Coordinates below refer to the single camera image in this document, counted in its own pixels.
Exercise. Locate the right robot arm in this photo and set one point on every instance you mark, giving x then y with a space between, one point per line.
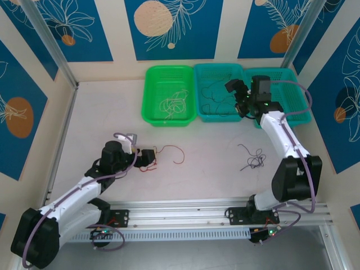
281 140

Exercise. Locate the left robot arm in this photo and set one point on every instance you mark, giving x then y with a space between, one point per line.
70 199

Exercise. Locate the teal plastic basket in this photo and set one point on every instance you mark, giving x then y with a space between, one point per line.
284 98
222 70

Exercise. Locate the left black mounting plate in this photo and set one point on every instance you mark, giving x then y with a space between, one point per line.
121 218

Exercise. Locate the black mounting plate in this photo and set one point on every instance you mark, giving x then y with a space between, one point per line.
236 216
121 218

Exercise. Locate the green plastic basket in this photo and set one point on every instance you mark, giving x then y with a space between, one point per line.
157 81

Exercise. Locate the left circuit board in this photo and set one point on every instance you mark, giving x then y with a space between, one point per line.
102 233

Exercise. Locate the circuit board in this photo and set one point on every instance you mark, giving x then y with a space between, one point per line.
102 233
264 233

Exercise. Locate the grey metal sheet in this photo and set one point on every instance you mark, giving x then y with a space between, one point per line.
182 256

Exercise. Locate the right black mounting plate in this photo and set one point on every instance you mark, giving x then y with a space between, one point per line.
236 216

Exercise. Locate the right circuit board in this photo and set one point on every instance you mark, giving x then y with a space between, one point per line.
264 233

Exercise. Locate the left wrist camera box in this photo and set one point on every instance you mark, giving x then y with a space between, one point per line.
128 140

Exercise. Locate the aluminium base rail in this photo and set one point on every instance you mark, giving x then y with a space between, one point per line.
180 213

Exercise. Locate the aluminium side rail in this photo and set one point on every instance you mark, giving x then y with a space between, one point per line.
70 112

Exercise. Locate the aluminium frame post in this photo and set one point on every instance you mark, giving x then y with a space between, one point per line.
47 42
302 33

